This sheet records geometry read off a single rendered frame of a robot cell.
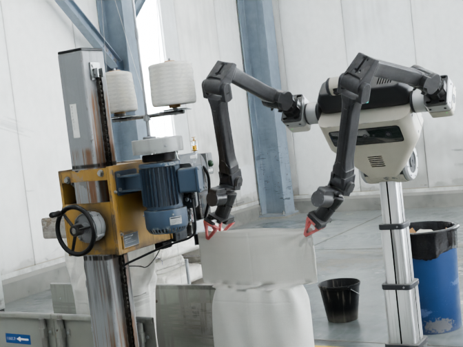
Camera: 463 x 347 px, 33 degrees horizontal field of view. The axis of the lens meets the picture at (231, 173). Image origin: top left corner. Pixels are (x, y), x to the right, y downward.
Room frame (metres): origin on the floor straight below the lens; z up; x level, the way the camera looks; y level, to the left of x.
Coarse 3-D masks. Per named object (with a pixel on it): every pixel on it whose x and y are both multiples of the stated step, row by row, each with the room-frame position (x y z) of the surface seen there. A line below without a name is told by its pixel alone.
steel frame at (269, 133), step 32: (64, 0) 8.16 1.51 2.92; (96, 0) 8.94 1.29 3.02; (128, 0) 8.87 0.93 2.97; (256, 0) 11.65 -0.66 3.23; (96, 32) 8.58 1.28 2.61; (128, 32) 8.81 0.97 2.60; (256, 32) 11.68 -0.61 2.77; (128, 64) 8.77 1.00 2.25; (256, 64) 11.71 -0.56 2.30; (256, 96) 11.74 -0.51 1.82; (128, 128) 8.96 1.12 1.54; (256, 128) 11.75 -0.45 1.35; (256, 160) 11.65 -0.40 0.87; (288, 160) 11.66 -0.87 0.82; (288, 192) 11.57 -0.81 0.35
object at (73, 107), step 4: (72, 104) 2.76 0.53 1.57; (72, 108) 2.76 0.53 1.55; (72, 112) 2.76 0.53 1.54; (76, 112) 2.75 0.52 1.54; (72, 116) 2.77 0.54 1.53; (76, 116) 2.76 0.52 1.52; (72, 120) 2.77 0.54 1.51; (76, 120) 2.76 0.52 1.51; (72, 124) 2.77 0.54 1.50; (76, 124) 2.76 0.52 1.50; (72, 128) 2.77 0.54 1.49; (76, 128) 2.76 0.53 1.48; (76, 132) 2.76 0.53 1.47; (76, 136) 2.76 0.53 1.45
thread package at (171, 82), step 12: (156, 72) 2.80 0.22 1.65; (168, 72) 2.79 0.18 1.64; (180, 72) 2.80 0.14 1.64; (192, 72) 2.86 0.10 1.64; (156, 84) 2.81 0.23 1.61; (168, 84) 2.79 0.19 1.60; (180, 84) 2.80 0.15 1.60; (192, 84) 2.84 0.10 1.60; (156, 96) 2.81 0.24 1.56; (168, 96) 2.79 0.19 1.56; (180, 96) 2.79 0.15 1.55; (192, 96) 2.83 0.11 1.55
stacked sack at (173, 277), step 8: (184, 264) 6.11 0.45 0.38; (192, 264) 6.12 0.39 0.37; (200, 264) 6.09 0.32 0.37; (168, 272) 5.87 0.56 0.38; (176, 272) 5.86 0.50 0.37; (184, 272) 5.87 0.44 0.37; (192, 272) 5.94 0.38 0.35; (200, 272) 6.02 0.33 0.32; (160, 280) 5.65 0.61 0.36; (168, 280) 5.66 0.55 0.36; (176, 280) 5.72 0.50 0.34; (184, 280) 5.82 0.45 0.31; (192, 280) 5.92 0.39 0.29
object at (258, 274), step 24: (216, 240) 2.99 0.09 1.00; (240, 240) 2.91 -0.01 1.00; (264, 240) 2.87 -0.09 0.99; (288, 240) 2.85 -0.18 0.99; (312, 240) 2.81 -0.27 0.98; (216, 264) 3.00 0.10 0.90; (240, 264) 2.92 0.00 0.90; (264, 264) 2.88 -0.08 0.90; (288, 264) 2.85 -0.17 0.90; (312, 264) 2.82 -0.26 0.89; (216, 288) 2.98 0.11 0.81; (240, 288) 2.90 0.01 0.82; (264, 288) 2.87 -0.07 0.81; (288, 288) 2.82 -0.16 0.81; (216, 312) 2.97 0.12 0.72; (240, 312) 2.90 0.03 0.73; (264, 312) 2.84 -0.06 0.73; (288, 312) 2.81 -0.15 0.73; (216, 336) 2.98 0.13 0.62; (240, 336) 2.91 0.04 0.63; (264, 336) 2.85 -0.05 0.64; (288, 336) 2.80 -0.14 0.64; (312, 336) 2.87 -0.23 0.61
